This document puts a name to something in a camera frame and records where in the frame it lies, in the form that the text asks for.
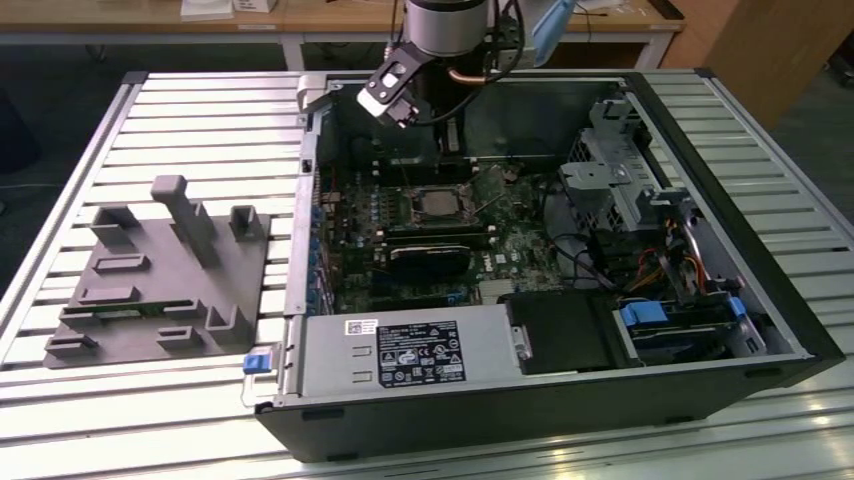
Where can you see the blue case latch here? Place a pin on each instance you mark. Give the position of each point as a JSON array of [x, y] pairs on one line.
[[259, 363]]

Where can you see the white clip RAM slot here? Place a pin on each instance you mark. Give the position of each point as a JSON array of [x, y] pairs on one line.
[[434, 233], [434, 244]]

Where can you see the wooden cabinet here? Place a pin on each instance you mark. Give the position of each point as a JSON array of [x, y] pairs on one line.
[[767, 50]]

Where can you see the green RAM stick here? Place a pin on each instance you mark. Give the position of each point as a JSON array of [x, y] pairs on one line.
[[149, 310]]

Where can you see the grey parts rack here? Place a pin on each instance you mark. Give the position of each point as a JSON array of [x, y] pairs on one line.
[[167, 280]]

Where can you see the white box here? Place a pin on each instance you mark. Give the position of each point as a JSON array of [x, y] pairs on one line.
[[207, 10], [256, 5]]

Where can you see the grey power supply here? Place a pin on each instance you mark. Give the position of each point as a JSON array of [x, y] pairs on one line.
[[334, 360]]

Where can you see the blue plastic clip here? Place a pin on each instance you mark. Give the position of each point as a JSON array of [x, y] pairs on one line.
[[735, 306]]

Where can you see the black graphics card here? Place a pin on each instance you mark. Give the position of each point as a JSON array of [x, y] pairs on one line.
[[427, 260]]

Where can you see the green motherboard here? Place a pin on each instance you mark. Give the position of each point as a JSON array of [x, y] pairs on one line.
[[527, 250]]

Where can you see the silver chipset heatsink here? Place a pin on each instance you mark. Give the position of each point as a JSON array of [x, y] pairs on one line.
[[499, 290]]

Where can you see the black PC case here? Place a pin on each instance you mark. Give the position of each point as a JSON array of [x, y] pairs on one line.
[[534, 425]]

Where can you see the wooden desk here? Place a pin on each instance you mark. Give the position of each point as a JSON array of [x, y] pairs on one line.
[[100, 25]]

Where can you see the hard disk in blue carrier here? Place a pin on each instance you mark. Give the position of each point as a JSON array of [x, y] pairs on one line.
[[643, 315]]

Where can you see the black bay cover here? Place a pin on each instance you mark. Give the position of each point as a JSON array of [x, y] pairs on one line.
[[567, 330]]

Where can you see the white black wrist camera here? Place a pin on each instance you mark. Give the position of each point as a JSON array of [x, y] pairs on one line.
[[394, 85]]

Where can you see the metal locking lever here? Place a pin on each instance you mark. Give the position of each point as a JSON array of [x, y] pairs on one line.
[[491, 201]]

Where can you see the CPU socket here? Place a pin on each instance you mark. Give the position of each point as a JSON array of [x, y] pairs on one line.
[[415, 217]]

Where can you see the grey metal drive cage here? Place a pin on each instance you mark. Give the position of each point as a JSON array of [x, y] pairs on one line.
[[600, 175]]

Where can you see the silver CPU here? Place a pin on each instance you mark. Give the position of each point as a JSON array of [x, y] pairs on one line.
[[443, 201]]

